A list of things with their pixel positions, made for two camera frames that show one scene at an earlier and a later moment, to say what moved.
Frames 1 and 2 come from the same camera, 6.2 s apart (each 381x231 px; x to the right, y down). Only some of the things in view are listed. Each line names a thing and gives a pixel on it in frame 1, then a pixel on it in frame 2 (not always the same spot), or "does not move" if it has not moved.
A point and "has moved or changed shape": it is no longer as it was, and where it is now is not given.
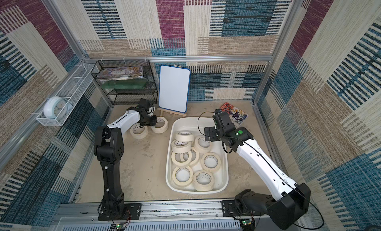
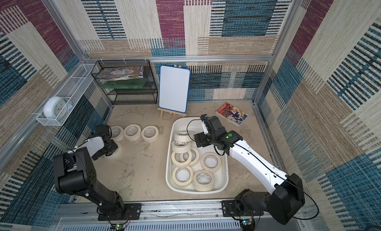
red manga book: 237,115 does not move
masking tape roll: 181,146 does not move
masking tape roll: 184,136 does not move
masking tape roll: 161,126 to 150,133
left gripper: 153,123 to 113,146
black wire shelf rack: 127,82 does not move
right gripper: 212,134 to 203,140
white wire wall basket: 56,110 does not move
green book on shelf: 136,84 does not move
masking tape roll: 139,133 has moved or changed shape
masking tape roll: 210,162 does not move
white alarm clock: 56,107 does not move
